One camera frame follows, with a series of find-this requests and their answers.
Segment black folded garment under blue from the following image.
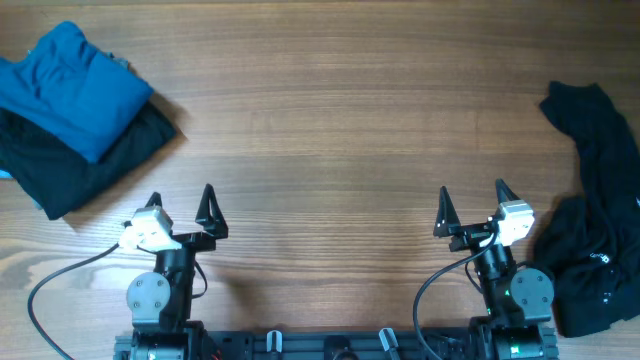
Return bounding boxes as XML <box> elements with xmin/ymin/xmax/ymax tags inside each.
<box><xmin>1</xmin><ymin>103</ymin><xmax>176</xmax><ymax>220</ymax></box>

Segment black polo shirt white logo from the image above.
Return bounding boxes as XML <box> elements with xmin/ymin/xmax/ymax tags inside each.
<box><xmin>534</xmin><ymin>81</ymin><xmax>639</xmax><ymax>338</ymax></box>

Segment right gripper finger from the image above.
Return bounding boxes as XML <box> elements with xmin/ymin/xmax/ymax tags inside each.
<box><xmin>495</xmin><ymin>178</ymin><xmax>520</xmax><ymax>203</ymax></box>
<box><xmin>433</xmin><ymin>186</ymin><xmax>461</xmax><ymax>237</ymax></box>

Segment left white rail clip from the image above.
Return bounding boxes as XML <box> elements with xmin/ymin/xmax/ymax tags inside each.
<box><xmin>266</xmin><ymin>330</ymin><xmax>283</xmax><ymax>354</ymax></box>

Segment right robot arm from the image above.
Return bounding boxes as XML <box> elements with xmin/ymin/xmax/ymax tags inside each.
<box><xmin>425</xmin><ymin>179</ymin><xmax>559</xmax><ymax>360</ymax></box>

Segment light blue cloth edge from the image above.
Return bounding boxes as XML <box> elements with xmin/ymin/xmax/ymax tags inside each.
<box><xmin>0</xmin><ymin>170</ymin><xmax>13</xmax><ymax>179</ymax></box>

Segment white rail clip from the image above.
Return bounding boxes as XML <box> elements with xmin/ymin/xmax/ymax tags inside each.
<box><xmin>266</xmin><ymin>330</ymin><xmax>283</xmax><ymax>354</ymax></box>
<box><xmin>378</xmin><ymin>327</ymin><xmax>400</xmax><ymax>360</ymax></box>

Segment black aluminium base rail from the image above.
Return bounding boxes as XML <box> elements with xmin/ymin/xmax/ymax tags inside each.
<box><xmin>113</xmin><ymin>326</ymin><xmax>559</xmax><ymax>360</ymax></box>

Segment blue folded shirt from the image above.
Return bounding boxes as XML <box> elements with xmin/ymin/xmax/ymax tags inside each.
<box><xmin>1</xmin><ymin>21</ymin><xmax>153</xmax><ymax>163</ymax></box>

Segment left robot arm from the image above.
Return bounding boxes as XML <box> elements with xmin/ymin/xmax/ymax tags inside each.
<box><xmin>114</xmin><ymin>184</ymin><xmax>229</xmax><ymax>360</ymax></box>

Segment right white rail clip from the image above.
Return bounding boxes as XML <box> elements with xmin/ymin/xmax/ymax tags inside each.
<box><xmin>378</xmin><ymin>327</ymin><xmax>400</xmax><ymax>360</ymax></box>

